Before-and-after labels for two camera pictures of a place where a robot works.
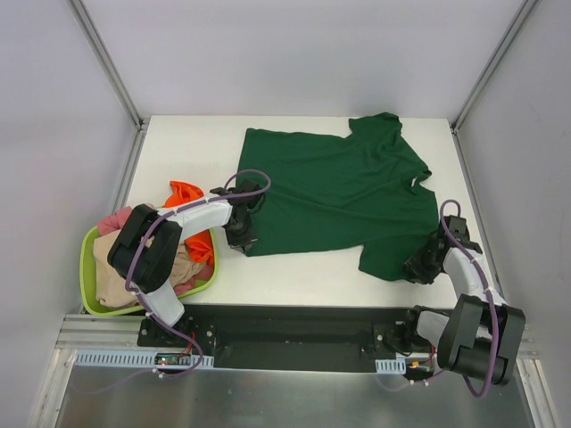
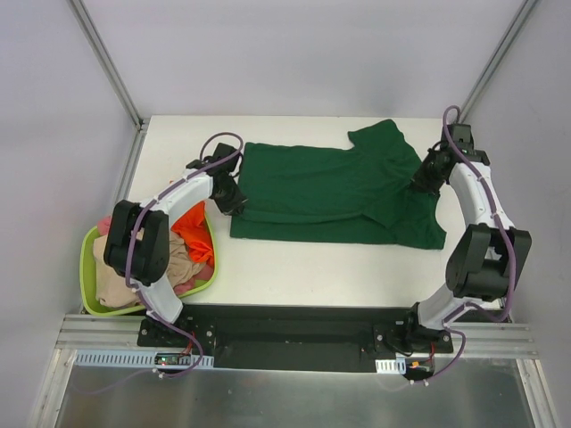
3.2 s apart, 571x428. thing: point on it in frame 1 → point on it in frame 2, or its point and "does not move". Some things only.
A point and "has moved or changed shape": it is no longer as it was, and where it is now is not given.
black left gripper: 241,235 → 233,201
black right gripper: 418,267 → 425,179
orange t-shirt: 199,244 does not move
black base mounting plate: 340,338 does not move
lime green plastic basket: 88,280 does not move
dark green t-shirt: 331,194 has moved or changed shape
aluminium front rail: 92,331 does not move
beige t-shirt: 111,283 does not move
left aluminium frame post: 100,50 does not move
